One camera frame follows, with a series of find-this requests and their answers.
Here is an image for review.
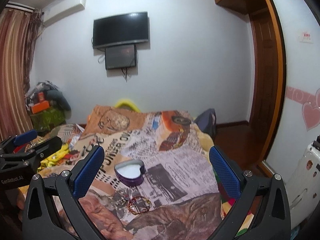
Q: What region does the dark blue bag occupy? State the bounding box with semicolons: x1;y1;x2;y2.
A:
194;108;217;140

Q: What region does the striped brown curtain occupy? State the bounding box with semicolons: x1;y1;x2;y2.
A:
1;8;42;140

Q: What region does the white suitcase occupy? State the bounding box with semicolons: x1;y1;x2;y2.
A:
285;140;319;228

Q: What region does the newspaper print blanket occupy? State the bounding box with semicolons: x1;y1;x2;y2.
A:
18;104;253;240

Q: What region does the brown wooden door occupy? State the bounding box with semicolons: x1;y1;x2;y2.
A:
249;0;286;162

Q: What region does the green patterned box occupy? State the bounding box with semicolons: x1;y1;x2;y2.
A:
30;107;66;132

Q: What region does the red yellow beaded bracelet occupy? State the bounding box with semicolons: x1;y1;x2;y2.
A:
127;195;153;215

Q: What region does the large wall television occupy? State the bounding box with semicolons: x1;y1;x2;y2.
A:
92;12;149;49

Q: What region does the purple heart-shaped tin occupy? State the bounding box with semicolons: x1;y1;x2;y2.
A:
114;159;146;187

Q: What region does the yellow-green cushion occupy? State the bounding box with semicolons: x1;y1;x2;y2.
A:
114;99;140;112

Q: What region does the small wall monitor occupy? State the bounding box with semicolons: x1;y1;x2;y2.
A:
105;44;137;70

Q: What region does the pink heart wall sticker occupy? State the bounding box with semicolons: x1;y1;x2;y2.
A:
286;86;320;131

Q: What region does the orange box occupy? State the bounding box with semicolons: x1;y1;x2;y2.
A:
31;100;50;114

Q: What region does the white air conditioner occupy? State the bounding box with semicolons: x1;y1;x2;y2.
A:
43;0;86;27

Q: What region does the yellow cloth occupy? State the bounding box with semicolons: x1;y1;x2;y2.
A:
37;144;70;172

